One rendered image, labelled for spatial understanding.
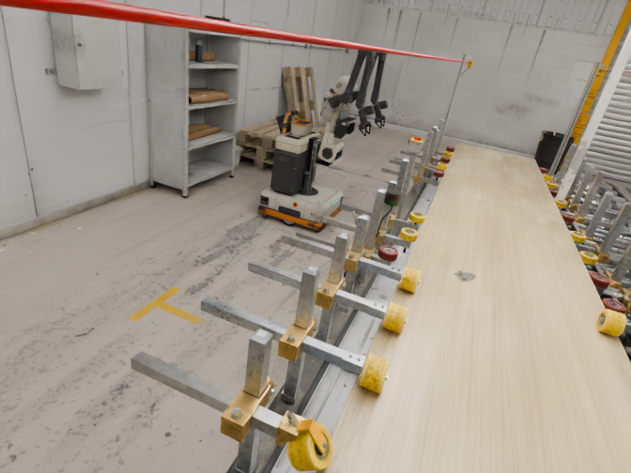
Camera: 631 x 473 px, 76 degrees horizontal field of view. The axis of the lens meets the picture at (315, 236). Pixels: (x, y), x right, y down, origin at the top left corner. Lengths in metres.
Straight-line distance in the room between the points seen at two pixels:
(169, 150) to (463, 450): 3.75
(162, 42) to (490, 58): 6.90
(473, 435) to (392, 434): 0.19
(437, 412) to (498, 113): 8.73
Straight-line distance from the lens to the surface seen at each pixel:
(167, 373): 0.96
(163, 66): 4.14
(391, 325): 1.21
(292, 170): 3.70
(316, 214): 3.67
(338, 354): 1.03
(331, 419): 1.34
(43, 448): 2.15
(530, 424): 1.18
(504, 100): 9.52
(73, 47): 3.49
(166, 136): 4.24
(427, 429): 1.03
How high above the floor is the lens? 1.64
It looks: 26 degrees down
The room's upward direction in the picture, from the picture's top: 10 degrees clockwise
